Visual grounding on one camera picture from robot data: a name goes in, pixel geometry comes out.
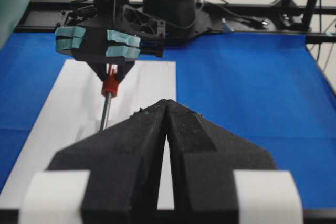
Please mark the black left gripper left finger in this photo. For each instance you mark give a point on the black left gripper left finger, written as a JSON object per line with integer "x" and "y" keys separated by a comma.
{"x": 110, "y": 177}

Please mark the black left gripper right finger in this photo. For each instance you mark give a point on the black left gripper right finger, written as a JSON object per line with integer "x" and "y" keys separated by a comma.
{"x": 219, "y": 177}

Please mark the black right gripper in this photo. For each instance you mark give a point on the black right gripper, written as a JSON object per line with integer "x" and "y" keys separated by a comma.
{"x": 127, "y": 20}

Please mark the orange soldering iron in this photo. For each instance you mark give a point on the orange soldering iron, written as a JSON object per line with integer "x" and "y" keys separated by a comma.
{"x": 109, "y": 91}

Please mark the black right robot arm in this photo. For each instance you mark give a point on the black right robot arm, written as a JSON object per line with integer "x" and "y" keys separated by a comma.
{"x": 180, "y": 12}

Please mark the white paper sheet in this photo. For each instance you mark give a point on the white paper sheet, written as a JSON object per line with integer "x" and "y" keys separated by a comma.
{"x": 73, "y": 111}

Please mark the blue table mat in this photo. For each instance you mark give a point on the blue table mat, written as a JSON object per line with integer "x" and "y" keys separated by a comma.
{"x": 265, "y": 88}

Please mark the black wrist camera with tape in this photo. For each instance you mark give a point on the black wrist camera with tape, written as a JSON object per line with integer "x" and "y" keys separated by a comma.
{"x": 97, "y": 45}

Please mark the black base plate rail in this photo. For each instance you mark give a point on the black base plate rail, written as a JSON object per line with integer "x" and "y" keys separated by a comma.
{"x": 45, "y": 16}

